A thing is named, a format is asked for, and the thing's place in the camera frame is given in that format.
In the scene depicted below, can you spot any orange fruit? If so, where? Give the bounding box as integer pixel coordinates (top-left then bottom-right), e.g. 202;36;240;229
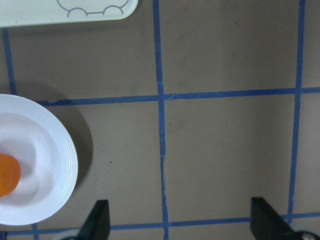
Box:
0;153;21;197

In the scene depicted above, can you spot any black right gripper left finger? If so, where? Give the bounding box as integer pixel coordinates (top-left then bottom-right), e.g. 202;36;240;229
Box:
77;199;110;240

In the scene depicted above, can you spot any cream bear tray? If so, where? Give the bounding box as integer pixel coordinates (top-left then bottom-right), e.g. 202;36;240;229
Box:
0;0;139;28

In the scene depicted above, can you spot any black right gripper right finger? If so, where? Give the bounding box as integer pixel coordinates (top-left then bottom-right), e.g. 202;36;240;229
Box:
250;197;310;240

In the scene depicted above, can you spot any white round plate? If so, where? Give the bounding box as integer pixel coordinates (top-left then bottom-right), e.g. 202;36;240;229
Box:
0;94;78;226

